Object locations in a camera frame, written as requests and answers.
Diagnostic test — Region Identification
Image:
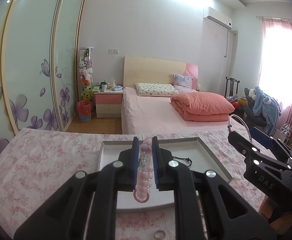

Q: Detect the white air conditioner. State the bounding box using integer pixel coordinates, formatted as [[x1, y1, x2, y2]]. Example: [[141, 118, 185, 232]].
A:
[[203, 7, 233, 30]]

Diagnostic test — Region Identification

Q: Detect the black bead bracelet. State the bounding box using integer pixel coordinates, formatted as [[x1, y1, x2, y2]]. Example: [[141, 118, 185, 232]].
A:
[[172, 155, 193, 168]]

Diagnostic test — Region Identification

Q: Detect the plush toy display tube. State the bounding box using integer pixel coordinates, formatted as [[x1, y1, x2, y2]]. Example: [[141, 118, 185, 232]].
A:
[[78, 47, 94, 101]]

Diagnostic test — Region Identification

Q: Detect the dark wooden chair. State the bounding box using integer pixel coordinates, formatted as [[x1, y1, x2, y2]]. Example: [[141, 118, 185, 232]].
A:
[[224, 76, 240, 98]]

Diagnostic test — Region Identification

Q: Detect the floral pink bedsheet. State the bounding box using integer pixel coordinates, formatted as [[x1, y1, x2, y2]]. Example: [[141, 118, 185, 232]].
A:
[[0, 126, 265, 236]]

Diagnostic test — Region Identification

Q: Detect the red lined waste basket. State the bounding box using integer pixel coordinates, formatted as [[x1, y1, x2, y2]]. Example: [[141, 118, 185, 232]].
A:
[[76, 100, 93, 121]]

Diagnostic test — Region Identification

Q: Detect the glass sliding wardrobe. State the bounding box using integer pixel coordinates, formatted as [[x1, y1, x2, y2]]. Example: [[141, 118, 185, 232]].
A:
[[0, 0, 84, 154]]

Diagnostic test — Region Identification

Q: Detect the grey cardboard tray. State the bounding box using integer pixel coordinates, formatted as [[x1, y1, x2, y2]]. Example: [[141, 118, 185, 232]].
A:
[[97, 136, 233, 210]]

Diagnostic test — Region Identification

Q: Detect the folded coral quilt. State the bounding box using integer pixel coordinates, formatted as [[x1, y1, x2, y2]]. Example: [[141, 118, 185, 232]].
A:
[[170, 92, 235, 122]]

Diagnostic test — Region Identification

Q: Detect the floral white pillow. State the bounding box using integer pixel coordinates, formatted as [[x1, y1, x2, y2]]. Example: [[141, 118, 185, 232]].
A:
[[135, 83, 179, 97]]

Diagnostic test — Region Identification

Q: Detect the purple patterned pillow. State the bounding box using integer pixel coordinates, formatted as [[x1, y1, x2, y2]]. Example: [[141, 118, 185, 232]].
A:
[[173, 74, 193, 92]]

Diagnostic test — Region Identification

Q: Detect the large pink bead bracelet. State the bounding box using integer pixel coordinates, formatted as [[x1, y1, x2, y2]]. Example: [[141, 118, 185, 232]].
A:
[[132, 138, 154, 203]]

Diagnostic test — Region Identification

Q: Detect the pink nightstand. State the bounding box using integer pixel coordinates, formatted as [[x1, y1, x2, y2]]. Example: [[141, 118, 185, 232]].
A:
[[94, 89, 123, 118]]

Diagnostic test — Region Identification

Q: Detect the blue plush robe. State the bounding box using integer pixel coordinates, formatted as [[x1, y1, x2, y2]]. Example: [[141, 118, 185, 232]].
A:
[[246, 86, 281, 136]]

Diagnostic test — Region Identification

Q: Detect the bed with beige headboard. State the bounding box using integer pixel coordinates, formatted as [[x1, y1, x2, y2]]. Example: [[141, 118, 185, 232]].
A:
[[121, 56, 228, 134]]

